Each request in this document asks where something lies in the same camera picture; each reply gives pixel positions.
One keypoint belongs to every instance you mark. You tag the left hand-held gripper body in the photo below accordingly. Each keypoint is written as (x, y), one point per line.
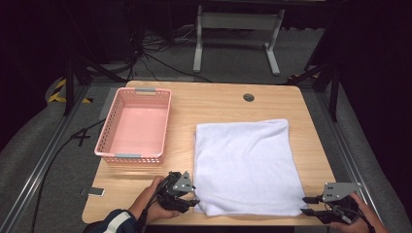
(176, 189)

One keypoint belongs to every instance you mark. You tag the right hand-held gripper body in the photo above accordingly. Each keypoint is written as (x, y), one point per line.
(340, 191)

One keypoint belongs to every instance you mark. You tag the white towel with cat print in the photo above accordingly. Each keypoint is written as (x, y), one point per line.
(249, 168)

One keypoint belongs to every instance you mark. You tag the person's left hand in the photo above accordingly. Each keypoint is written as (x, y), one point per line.
(145, 200)

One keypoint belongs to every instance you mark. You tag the person's right hand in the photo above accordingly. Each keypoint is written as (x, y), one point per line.
(366, 213)

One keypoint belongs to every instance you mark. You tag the pink plastic basket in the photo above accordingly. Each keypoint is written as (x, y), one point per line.
(139, 129)

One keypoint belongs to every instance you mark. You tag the grey tape piece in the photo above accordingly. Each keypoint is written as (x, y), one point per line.
(94, 192)

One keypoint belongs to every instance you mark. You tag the black tripod stand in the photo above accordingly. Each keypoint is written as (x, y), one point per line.
(69, 87)
(333, 90)

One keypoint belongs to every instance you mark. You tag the yellow black hazard tape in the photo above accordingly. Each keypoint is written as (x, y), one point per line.
(58, 95)

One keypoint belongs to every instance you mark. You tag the white metal stand frame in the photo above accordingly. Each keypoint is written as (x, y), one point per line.
(239, 21)

